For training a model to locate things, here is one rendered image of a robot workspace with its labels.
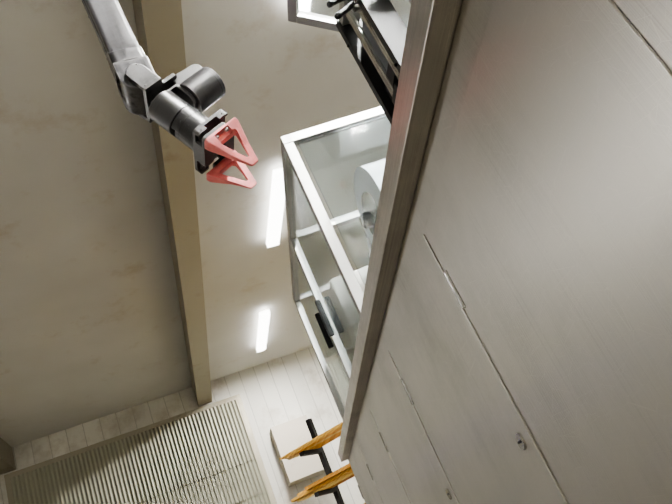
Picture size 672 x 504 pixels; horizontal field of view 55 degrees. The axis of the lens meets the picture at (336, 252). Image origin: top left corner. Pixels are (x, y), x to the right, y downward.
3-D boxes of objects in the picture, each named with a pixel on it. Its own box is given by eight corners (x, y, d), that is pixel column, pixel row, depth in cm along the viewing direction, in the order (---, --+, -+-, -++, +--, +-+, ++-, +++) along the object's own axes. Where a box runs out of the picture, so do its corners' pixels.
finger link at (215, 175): (267, 181, 108) (225, 150, 110) (269, 155, 102) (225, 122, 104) (239, 206, 105) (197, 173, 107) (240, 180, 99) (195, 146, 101)
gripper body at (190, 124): (230, 154, 110) (198, 130, 111) (230, 113, 101) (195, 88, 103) (203, 177, 107) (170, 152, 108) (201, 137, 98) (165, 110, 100)
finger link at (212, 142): (268, 170, 106) (225, 138, 107) (270, 141, 99) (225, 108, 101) (240, 195, 102) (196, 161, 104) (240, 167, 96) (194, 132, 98)
